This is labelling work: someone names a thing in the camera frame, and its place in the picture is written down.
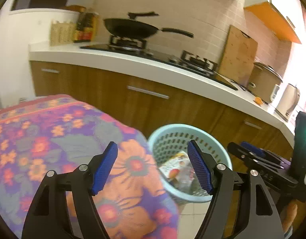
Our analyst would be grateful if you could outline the clear plastic bag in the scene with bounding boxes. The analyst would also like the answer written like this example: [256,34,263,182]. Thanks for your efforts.
[170,167,208,196]

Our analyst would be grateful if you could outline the wooden kitchen base cabinets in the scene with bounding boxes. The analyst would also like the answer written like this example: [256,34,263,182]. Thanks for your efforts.
[30,61,293,160]

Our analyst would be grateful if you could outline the person's right hand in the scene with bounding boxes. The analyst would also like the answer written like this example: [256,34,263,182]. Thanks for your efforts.
[282,200,298,233]

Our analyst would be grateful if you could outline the small orange peel on counter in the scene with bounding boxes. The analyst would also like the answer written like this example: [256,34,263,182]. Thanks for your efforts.
[254,97,263,105]

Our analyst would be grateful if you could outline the white electric kettle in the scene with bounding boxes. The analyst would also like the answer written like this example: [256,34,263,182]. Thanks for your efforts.
[275,84,300,122]

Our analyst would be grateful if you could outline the beige rice cooker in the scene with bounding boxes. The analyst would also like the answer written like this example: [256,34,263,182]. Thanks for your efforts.
[247,62,283,104]

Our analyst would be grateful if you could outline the light blue plastic basket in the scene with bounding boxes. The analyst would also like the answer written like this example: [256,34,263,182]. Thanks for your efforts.
[148,124,233,205]

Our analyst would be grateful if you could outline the floral purple tablecloth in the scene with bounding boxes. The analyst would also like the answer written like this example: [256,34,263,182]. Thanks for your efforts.
[0,94,179,238]

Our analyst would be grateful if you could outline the wooden cutting board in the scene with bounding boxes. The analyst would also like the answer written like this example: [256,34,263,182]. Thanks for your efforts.
[217,25,258,87]

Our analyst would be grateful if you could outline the white countertop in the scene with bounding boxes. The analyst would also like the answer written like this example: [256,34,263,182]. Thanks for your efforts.
[29,42,294,149]

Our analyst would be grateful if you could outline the black gas stove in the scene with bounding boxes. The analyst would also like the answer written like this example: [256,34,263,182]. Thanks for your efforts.
[81,35,238,91]

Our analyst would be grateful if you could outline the black wok pan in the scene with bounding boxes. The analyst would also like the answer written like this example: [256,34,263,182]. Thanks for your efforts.
[103,11,194,40]

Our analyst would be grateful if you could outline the wicker utensil basket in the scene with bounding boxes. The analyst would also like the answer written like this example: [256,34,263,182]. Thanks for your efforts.
[50,21,76,46]

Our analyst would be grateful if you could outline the large sauce bottle red label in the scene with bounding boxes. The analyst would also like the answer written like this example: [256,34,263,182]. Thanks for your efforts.
[73,11,98,43]

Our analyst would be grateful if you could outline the orange wall cabinet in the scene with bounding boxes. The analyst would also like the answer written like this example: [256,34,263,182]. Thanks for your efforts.
[244,0,304,44]

